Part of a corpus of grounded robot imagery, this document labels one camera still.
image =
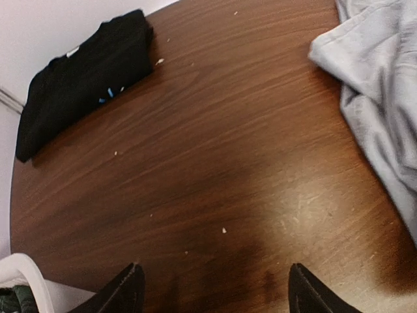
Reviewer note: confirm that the white laundry basket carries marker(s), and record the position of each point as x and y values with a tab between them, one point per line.
20	269

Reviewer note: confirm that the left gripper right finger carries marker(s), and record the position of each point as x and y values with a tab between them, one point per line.
307	293

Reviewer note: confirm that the light blue denim garment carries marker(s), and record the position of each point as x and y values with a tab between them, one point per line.
372	52

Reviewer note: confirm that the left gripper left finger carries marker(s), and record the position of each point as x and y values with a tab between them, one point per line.
124	293

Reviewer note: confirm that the black t-shirt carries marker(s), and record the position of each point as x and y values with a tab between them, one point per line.
71	87

